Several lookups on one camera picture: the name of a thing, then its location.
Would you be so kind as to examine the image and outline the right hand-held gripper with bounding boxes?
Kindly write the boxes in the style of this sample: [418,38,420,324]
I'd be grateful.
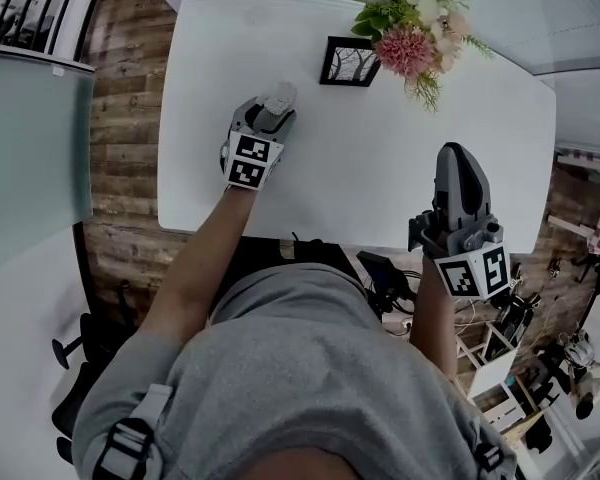
[407,141,512,301]

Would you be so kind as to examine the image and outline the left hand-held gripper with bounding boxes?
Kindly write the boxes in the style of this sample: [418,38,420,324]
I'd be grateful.
[218,95,298,193]

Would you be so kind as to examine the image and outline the person's right forearm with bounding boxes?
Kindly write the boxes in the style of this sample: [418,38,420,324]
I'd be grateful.
[408,262,461,384]

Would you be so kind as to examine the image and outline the person's left forearm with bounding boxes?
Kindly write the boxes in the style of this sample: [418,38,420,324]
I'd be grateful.
[138,183,261,342]

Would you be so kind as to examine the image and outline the black device with blue screen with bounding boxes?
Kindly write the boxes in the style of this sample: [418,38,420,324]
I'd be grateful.
[355,250,397,290]

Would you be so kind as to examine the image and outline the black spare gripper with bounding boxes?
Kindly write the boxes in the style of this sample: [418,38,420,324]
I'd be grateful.
[493,290,537,355]

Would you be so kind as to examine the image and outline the person's black trousers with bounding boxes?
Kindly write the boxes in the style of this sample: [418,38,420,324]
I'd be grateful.
[214,235,366,319]

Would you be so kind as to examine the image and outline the pink and white flower bouquet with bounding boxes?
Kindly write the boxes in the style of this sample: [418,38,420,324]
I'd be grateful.
[340,0,496,115]

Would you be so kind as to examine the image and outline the white wooden chair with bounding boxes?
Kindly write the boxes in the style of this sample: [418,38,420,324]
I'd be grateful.
[454,317,541,434]

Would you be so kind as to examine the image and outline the frosted glass door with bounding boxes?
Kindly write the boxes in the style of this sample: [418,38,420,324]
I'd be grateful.
[0,50,97,280]

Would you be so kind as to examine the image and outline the person's gray shirt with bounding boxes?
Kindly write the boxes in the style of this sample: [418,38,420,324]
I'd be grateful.
[71,261,520,480]

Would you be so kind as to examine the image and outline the black office chair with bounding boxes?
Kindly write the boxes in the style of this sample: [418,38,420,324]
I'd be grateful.
[49,280,131,464]

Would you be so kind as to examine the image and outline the black picture frame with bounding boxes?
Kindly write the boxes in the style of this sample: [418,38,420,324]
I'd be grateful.
[318,35,383,88]

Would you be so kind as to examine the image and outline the black cable bundle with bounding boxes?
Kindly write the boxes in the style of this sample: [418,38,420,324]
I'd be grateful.
[379,267,421,319]

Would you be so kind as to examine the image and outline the gray shoulder strap with buckle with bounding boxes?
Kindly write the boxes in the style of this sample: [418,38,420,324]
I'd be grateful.
[92,382,174,480]
[472,441,506,474]

